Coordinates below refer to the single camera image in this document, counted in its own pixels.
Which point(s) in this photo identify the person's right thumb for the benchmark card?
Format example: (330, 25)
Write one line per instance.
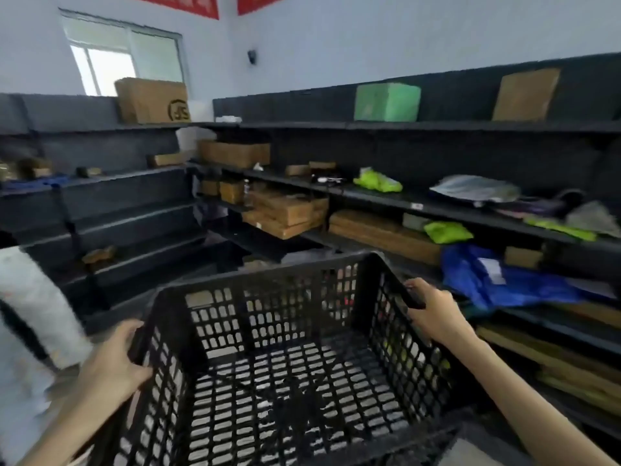
(421, 287)

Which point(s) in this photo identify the wide red banner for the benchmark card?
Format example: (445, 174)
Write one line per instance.
(184, 2)

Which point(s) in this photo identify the wide cardboard box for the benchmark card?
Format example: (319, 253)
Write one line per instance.
(235, 154)

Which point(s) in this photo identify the flat brown cardboard sheet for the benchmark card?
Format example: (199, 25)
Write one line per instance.
(526, 96)

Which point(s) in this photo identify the person's right hand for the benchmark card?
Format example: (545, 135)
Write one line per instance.
(444, 317)

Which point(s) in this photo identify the person's right forearm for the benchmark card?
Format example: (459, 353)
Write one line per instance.
(524, 402)

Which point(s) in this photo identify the lime green strip parcel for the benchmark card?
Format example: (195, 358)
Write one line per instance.
(560, 228)

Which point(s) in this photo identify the person's left forearm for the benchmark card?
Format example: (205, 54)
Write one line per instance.
(72, 427)

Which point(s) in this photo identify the lime green parcel bag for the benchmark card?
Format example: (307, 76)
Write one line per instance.
(377, 181)

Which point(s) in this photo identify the stacked flat cardboard boxes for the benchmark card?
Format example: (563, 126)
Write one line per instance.
(286, 213)

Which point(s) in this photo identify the low cardboard box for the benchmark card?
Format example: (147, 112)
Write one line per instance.
(167, 159)

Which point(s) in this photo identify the white plastic bag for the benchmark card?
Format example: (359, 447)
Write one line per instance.
(191, 138)

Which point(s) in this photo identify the person's left hand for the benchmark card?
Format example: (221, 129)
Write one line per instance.
(109, 368)

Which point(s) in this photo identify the grey crumpled bag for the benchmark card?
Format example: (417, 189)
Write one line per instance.
(594, 218)

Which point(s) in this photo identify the black plastic crate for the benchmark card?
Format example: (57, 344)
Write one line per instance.
(291, 373)

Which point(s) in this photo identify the blue flat parcel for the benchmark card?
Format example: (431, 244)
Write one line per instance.
(34, 182)

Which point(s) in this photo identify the large printed cardboard box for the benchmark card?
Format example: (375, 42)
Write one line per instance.
(151, 101)

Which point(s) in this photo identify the long flat cardboard box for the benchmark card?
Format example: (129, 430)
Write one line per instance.
(383, 235)

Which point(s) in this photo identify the small brown cardboard piece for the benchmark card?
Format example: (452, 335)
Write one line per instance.
(99, 255)

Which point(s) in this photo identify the dark purple parcel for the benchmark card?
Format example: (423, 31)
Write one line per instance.
(531, 207)

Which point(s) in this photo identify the grey plastic parcel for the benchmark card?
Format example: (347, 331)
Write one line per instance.
(478, 188)

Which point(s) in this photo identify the square cardboard box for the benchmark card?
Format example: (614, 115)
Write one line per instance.
(232, 192)

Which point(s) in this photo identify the pile of flat cardboard boxes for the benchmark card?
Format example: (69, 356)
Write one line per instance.
(567, 363)

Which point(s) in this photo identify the blue plastic parcel bag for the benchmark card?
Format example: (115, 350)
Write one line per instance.
(495, 281)

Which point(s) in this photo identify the long black shelving unit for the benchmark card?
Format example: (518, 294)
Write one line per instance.
(461, 150)

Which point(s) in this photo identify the small lime green parcel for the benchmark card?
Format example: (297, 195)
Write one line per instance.
(447, 232)

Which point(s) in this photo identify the white garment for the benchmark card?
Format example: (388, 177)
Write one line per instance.
(29, 334)

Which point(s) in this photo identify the small cardboard box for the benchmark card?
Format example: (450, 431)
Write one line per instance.
(310, 167)

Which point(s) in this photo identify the black wall device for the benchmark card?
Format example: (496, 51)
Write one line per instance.
(252, 56)

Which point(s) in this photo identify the short red banner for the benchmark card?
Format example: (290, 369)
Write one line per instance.
(254, 1)

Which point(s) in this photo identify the grey flat parcel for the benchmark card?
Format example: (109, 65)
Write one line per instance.
(468, 453)

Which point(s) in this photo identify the green box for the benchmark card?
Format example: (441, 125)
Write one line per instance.
(387, 102)

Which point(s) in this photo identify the window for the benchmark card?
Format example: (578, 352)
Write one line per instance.
(121, 58)

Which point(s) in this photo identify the person's left thumb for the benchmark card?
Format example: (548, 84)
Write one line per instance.
(140, 374)

